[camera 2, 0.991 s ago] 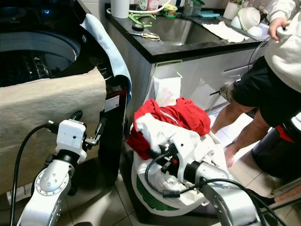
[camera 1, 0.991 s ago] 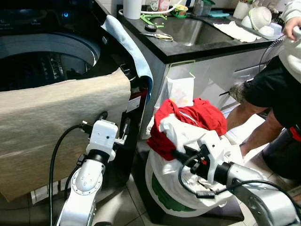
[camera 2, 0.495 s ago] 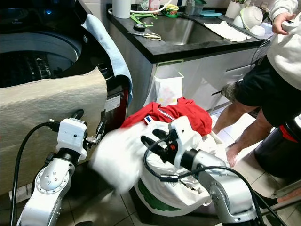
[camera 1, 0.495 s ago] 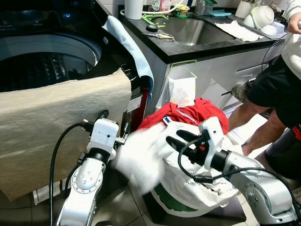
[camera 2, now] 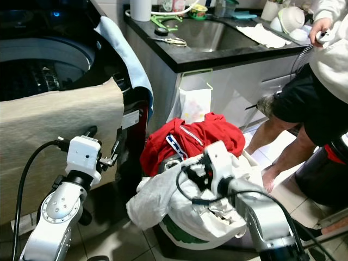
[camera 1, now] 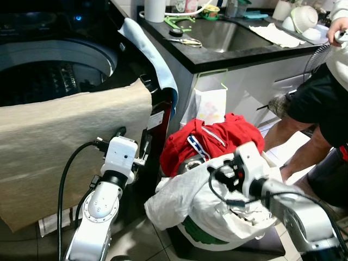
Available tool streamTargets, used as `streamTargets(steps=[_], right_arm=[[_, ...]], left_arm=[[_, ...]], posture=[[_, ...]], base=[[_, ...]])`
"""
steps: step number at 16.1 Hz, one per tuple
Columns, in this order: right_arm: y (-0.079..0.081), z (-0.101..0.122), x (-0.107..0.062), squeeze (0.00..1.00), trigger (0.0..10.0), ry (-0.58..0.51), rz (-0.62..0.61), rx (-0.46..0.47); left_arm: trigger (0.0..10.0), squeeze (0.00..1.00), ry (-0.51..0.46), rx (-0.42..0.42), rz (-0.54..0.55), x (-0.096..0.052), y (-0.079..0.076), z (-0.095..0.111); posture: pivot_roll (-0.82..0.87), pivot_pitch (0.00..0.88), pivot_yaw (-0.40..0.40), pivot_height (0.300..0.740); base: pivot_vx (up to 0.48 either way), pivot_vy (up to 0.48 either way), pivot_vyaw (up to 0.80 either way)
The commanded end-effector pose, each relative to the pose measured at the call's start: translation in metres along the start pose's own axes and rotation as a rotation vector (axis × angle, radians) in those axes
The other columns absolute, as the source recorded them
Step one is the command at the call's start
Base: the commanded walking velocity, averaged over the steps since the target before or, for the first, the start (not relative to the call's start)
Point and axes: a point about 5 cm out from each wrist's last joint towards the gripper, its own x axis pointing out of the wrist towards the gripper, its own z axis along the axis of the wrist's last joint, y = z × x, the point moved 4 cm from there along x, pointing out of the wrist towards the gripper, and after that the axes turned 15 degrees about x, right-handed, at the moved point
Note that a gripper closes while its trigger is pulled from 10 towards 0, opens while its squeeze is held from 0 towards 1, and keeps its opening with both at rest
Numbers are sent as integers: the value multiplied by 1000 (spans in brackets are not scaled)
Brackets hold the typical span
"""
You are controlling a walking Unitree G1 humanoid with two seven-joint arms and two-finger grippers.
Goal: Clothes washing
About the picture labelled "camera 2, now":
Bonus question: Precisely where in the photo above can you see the white garment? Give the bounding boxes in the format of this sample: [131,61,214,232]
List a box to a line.
[126,151,265,244]

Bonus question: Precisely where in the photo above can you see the white hand controller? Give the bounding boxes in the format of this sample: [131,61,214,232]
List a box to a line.
[320,30,336,45]

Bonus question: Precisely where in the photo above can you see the black top-load washing machine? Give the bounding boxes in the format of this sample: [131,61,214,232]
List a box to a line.
[0,0,153,218]

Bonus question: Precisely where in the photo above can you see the person's hand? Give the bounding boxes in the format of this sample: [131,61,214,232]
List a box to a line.
[308,17,333,47]

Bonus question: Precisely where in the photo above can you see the red garment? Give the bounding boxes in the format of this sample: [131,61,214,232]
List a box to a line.
[140,112,246,178]

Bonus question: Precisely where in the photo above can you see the beige cloth sheet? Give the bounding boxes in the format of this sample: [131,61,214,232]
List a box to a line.
[0,76,125,225]

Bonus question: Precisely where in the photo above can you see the white and green laundry basket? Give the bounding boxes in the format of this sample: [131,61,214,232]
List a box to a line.
[159,214,246,252]

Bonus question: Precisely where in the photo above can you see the white hanging bag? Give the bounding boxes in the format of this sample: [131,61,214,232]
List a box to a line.
[177,69,214,126]

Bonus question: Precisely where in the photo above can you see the light blue towel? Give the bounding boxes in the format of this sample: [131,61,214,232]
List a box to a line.
[95,16,154,119]

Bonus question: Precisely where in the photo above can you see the printed paper sheet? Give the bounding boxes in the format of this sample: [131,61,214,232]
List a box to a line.
[11,211,33,235]

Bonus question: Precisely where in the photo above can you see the black kitchen counter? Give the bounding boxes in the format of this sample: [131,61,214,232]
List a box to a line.
[123,4,324,73]

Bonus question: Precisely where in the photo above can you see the dark waste bin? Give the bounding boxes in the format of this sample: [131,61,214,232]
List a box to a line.
[295,133,348,208]

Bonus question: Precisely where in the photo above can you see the scissors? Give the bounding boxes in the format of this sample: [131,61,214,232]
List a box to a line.
[149,35,188,47]

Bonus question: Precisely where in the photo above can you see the person in black shorts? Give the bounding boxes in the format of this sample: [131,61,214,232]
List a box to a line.
[244,0,348,195]

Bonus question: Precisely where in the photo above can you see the steel kitchen sink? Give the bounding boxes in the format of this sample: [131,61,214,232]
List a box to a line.
[163,18,284,53]

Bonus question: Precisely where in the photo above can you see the green plastic utensil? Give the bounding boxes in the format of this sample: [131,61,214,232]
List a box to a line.
[150,14,183,30]

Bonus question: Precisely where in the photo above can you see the white dishcloth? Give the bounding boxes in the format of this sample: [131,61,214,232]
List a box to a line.
[236,22,288,49]

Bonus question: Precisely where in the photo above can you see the white cylinder container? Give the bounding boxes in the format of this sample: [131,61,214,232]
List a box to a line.
[129,0,153,23]

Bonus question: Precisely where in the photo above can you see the white bowl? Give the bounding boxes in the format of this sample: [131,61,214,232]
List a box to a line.
[277,5,306,33]

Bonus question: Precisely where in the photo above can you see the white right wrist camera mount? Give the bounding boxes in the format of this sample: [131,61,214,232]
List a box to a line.
[203,141,235,187]

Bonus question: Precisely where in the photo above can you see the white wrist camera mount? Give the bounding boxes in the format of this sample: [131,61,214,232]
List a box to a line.
[65,135,102,176]
[203,141,235,187]

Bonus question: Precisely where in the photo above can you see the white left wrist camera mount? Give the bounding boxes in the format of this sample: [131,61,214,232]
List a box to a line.
[65,135,102,176]

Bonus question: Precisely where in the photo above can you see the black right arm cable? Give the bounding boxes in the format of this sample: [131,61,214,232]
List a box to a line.
[175,163,223,207]

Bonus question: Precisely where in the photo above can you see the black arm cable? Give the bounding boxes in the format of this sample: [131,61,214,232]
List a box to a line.
[175,163,223,207]
[11,126,97,261]

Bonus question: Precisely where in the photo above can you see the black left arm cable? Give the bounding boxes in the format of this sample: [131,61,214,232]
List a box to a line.
[11,126,97,261]

